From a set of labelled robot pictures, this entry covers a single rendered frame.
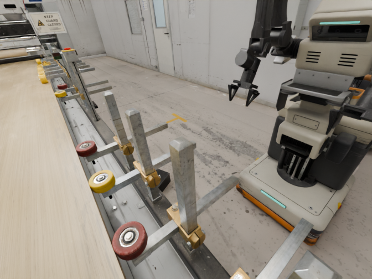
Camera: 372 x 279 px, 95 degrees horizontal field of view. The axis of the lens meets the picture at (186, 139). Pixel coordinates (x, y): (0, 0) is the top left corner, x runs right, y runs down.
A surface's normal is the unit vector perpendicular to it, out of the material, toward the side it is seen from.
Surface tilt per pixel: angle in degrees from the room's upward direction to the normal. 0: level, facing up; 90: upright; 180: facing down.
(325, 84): 90
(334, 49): 98
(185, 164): 90
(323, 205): 0
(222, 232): 0
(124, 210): 0
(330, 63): 98
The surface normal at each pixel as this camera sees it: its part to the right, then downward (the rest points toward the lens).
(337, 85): -0.79, 0.40
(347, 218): -0.07, -0.82
